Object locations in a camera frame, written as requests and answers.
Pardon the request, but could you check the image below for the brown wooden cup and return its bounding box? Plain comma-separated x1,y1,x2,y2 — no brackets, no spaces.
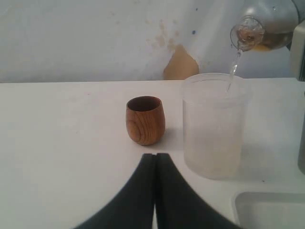
126,96,165,146

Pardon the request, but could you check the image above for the clear dome lid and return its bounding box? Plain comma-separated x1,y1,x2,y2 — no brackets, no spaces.
230,0,300,52

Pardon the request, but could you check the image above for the translucent plastic container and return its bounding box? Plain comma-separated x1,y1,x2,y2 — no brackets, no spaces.
181,73,251,179

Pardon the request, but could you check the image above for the pile of coins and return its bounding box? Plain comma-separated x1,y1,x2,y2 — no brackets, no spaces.
241,32,293,51

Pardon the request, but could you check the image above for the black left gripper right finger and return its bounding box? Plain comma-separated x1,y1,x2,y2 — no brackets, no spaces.
155,153,239,229

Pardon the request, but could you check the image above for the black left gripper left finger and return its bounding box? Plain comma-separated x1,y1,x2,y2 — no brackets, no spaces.
76,154,156,229

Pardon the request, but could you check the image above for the white rectangular tray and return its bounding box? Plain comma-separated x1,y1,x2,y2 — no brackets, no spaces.
233,191,305,229

